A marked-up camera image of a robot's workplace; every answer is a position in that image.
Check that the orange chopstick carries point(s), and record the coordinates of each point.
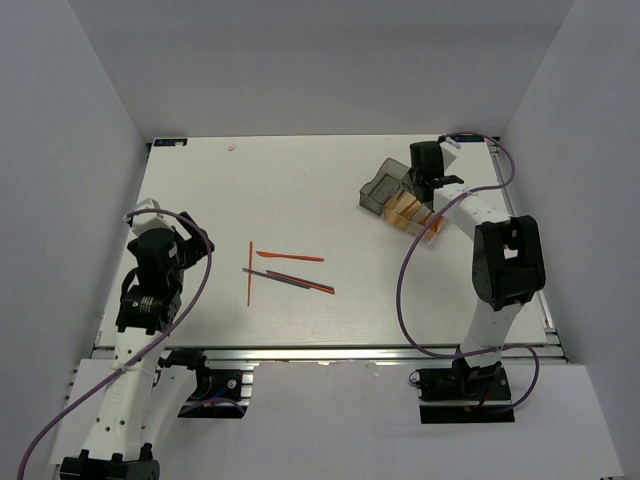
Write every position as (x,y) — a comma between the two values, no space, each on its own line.
(249,272)
(305,283)

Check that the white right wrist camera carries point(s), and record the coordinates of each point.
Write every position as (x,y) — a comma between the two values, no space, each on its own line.
(450,150)

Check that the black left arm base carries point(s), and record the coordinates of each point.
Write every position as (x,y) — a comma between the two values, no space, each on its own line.
(217,392)

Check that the amber plastic container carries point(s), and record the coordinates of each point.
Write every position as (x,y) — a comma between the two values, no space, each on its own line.
(399,223)

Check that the blue plastic knife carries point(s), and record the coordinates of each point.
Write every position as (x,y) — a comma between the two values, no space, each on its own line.
(417,211)

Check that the clear plastic container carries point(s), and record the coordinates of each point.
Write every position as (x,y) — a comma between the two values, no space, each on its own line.
(415,228)

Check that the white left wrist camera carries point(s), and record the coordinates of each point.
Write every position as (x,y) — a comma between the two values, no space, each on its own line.
(149,218)

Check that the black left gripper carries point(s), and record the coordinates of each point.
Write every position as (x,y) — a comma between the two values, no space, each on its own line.
(194,246)

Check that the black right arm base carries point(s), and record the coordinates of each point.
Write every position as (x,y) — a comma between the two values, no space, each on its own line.
(447,398)

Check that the blue chopstick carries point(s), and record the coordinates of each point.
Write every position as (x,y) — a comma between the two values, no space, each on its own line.
(281,279)
(300,280)

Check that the smoky grey plastic container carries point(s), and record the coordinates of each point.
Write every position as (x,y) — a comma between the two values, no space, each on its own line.
(389,183)

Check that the blue corner label sticker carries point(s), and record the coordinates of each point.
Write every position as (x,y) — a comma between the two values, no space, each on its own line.
(471,138)
(169,142)

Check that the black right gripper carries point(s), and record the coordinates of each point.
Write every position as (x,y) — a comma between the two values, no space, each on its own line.
(411,171)

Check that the orange plastic knife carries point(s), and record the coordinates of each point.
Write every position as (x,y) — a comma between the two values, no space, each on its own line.
(268,254)

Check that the yellow plastic knife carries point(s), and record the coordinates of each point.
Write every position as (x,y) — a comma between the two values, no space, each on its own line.
(397,206)

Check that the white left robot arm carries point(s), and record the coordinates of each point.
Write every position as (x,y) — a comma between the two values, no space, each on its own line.
(119,445)

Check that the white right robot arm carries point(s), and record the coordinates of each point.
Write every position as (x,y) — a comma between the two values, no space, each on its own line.
(507,266)

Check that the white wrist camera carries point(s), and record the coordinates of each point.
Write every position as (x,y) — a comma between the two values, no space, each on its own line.
(149,218)
(450,150)

